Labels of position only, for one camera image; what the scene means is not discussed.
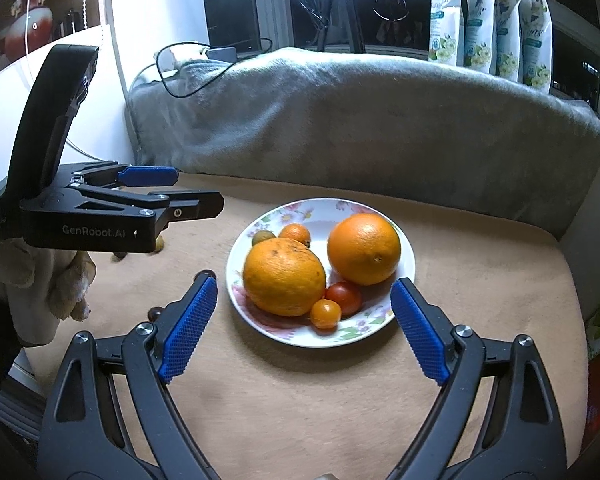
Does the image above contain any white floral plate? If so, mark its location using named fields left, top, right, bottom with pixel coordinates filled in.
left=225, top=197, right=416, bottom=349

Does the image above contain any green olive fruit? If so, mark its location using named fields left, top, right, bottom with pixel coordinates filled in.
left=251, top=230, right=276, bottom=246

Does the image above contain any red cherry tomato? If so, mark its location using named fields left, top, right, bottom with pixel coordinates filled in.
left=325, top=281, right=363, bottom=318

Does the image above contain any orange cherry tomato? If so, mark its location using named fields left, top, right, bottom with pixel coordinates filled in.
left=310, top=298, right=341, bottom=330

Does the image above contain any smooth orange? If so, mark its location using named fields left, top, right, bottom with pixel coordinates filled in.
left=327, top=214, right=401, bottom=286

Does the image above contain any small orange kumquat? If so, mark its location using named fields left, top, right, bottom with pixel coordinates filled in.
left=278, top=223, right=312, bottom=248

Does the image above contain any speckled large orange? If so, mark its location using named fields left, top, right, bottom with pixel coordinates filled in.
left=242, top=237, right=326, bottom=318

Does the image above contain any left hand in white glove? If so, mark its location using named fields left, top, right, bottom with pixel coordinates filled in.
left=0, top=238, right=96, bottom=347

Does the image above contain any yellow green small fruit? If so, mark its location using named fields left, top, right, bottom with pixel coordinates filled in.
left=154, top=236, right=164, bottom=254

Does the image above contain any white power adapter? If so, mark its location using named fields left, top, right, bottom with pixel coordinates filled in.
left=156, top=42, right=207, bottom=74

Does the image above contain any red white figurine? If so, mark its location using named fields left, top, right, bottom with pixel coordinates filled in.
left=0, top=0, right=54, bottom=64

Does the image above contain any grey plush blanket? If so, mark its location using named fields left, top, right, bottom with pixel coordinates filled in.
left=128, top=48, right=600, bottom=236

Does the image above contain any black tripod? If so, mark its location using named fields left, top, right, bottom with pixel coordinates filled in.
left=316, top=0, right=366, bottom=54

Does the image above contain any floral refill pouch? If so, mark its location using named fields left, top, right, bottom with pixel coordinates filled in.
left=428, top=0, right=462, bottom=66
left=494, top=0, right=521, bottom=82
left=464, top=0, right=495, bottom=74
left=520, top=0, right=553, bottom=93

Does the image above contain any white cable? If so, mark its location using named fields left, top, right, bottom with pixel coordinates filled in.
left=21, top=0, right=104, bottom=164

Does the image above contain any black cable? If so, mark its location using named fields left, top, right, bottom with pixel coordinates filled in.
left=154, top=37, right=275, bottom=100

